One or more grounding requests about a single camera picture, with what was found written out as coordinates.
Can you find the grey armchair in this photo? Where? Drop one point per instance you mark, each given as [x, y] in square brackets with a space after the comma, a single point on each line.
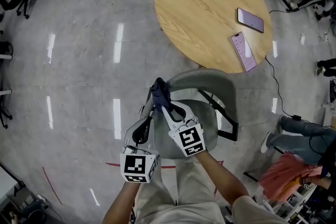
[204, 78]

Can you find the person's left forearm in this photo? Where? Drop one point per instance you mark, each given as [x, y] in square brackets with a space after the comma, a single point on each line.
[118, 207]

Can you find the person's light beige trousers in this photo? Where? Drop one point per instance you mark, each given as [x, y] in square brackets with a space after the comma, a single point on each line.
[194, 191]

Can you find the person's light beige shirt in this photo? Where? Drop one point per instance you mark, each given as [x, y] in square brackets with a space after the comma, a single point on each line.
[257, 212]

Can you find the orange cushion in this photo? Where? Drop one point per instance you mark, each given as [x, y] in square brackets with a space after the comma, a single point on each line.
[294, 184]

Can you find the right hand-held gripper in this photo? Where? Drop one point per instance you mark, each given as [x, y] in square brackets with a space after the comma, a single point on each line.
[189, 140]

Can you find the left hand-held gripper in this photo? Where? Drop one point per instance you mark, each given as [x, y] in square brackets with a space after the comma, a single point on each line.
[135, 165]

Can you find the black metal frame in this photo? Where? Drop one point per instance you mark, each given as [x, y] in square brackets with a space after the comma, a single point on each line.
[250, 176]

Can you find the pink padded jacket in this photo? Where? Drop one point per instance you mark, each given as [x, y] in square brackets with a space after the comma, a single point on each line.
[281, 175]

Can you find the curved red floor tape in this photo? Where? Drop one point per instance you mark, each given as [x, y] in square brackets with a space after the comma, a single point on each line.
[51, 186]

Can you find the dark blue cloth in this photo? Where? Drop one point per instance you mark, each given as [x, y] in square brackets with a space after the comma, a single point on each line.
[160, 94]

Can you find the person's right forearm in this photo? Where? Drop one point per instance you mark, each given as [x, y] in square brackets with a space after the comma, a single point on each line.
[223, 181]

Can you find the pink-screen smartphone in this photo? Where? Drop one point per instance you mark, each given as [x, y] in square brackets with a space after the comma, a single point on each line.
[243, 52]
[250, 20]

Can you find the round wooden table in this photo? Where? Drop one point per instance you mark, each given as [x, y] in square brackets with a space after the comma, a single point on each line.
[197, 15]

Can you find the white desk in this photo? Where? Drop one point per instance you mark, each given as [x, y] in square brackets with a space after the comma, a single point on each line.
[5, 56]

